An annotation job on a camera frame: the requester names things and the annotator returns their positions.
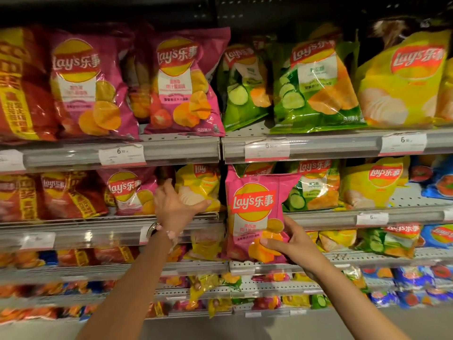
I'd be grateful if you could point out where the person's right hand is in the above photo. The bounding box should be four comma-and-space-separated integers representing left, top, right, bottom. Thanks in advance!
259, 215, 332, 279

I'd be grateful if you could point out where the person's left hand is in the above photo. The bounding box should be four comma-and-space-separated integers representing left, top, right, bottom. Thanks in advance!
153, 178, 212, 235

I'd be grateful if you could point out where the person's left forearm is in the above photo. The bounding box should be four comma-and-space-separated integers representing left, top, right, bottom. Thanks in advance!
75, 228, 181, 340

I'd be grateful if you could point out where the person's right forearm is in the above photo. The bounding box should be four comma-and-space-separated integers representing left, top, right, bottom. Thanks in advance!
307, 260, 413, 340

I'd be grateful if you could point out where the small yellow chip bag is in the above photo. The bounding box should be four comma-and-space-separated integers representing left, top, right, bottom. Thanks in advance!
187, 229, 228, 262
307, 229, 357, 252

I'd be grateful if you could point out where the small orange chip bag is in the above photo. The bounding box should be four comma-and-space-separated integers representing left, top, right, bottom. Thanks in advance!
166, 243, 189, 263

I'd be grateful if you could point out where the row of mixed colourful packets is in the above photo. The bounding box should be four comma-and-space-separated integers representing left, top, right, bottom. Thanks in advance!
147, 271, 331, 319

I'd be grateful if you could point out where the grey metal shelf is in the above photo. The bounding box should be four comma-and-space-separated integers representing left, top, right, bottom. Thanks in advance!
0, 260, 229, 286
222, 119, 453, 165
229, 247, 453, 277
0, 132, 222, 174
283, 183, 453, 231
0, 212, 226, 252

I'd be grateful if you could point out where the yellow nut packet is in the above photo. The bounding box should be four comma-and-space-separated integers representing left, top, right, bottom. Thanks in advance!
187, 273, 223, 310

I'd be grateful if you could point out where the white price tag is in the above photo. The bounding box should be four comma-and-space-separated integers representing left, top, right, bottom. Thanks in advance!
378, 132, 428, 157
98, 144, 147, 168
244, 138, 291, 163
356, 212, 390, 228
21, 232, 56, 251
0, 149, 27, 173

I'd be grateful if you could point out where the small green chip bag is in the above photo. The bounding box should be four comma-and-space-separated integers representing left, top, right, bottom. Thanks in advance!
356, 224, 422, 259

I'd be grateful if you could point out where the large pink chip bag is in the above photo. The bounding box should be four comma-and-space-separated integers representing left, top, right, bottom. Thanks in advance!
143, 27, 231, 137
49, 29, 141, 139
126, 53, 154, 124

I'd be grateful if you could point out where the large green chip bag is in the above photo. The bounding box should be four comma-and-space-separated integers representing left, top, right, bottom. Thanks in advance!
270, 24, 367, 135
217, 43, 274, 132

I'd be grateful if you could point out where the row of red packets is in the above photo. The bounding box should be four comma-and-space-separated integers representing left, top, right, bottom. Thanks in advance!
0, 245, 140, 269

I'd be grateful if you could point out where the row of small blue packets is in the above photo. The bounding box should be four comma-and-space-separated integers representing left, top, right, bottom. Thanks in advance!
362, 265, 453, 309

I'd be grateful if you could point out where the small blue chip bag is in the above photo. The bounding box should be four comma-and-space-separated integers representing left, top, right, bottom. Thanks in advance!
419, 224, 453, 249

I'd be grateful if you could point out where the row of orange blue packets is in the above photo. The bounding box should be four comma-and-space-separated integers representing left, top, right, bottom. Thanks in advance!
0, 280, 117, 298

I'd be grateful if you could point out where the black shelf top panel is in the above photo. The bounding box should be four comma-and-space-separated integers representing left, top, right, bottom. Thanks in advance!
0, 0, 453, 30

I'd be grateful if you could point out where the large yellow chip bag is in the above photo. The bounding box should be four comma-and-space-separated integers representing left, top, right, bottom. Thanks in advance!
435, 58, 453, 125
355, 29, 452, 128

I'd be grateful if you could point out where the large red chip bag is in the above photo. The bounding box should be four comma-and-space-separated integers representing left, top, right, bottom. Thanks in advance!
0, 25, 60, 143

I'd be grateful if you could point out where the pink bead bracelet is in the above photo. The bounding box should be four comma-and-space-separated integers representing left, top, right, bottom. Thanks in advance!
156, 225, 183, 253

